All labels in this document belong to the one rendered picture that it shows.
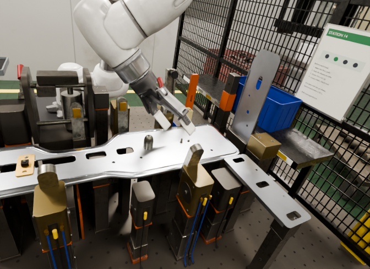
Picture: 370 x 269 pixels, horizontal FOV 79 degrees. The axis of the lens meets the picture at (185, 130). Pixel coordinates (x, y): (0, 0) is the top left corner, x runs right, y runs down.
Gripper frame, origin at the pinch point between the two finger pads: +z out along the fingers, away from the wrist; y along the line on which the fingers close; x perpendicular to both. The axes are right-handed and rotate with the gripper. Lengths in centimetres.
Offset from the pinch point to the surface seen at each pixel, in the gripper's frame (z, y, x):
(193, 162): 4.5, -11.6, 7.8
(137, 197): 0.4, -7.2, 24.4
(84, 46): -32, 308, -96
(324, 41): 12, -20, -62
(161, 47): 36, 277, -189
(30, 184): -17.2, 5.9, 37.9
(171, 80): -8.0, 12.5, -15.1
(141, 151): -0.5, 6.5, 12.7
